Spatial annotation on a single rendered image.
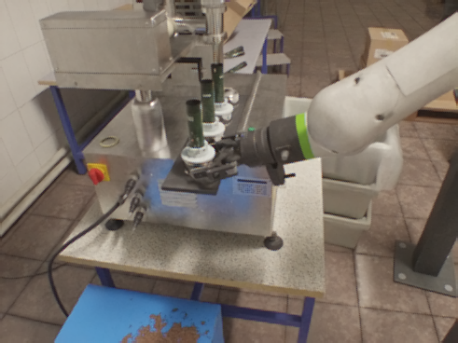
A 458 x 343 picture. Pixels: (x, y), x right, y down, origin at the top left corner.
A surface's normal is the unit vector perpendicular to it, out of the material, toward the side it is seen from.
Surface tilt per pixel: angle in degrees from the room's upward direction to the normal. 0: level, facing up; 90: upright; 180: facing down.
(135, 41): 90
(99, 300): 0
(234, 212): 90
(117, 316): 0
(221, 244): 0
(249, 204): 90
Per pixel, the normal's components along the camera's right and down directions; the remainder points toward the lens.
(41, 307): -0.04, -0.81
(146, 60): -0.18, 0.59
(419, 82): -0.19, 0.26
